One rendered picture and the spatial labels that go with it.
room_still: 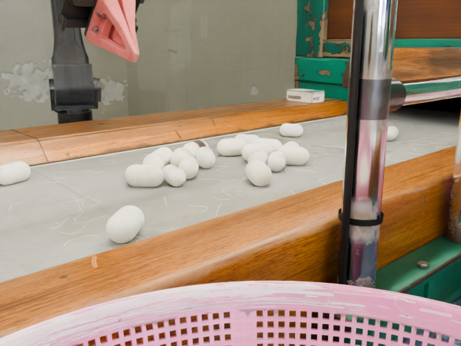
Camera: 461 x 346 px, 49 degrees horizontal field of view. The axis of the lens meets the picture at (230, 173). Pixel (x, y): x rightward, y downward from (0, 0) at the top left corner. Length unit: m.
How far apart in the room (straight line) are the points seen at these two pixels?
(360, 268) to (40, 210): 0.25
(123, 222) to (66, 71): 0.62
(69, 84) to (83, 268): 0.70
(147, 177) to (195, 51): 2.06
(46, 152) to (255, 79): 1.71
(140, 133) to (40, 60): 2.08
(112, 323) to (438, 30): 0.77
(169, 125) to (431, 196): 0.38
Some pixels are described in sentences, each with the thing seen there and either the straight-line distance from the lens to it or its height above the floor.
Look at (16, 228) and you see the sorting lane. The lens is 0.39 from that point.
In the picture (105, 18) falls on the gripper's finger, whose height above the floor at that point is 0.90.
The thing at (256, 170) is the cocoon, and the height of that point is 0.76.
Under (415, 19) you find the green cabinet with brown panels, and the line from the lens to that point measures 0.92.
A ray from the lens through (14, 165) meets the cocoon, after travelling 0.51.
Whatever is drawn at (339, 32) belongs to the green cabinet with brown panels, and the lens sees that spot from 1.00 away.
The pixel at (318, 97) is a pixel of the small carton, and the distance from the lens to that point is 0.91.
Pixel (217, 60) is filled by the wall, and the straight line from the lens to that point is 2.39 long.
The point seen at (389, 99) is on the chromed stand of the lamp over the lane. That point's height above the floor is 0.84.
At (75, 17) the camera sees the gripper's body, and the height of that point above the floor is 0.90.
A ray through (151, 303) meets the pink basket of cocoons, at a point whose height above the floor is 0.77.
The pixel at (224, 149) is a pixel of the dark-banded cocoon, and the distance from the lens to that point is 0.58.
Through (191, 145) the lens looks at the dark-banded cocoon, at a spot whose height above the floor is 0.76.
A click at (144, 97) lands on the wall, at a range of 2.85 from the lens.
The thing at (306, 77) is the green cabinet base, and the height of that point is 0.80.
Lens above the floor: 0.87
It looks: 15 degrees down
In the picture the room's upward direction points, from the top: straight up
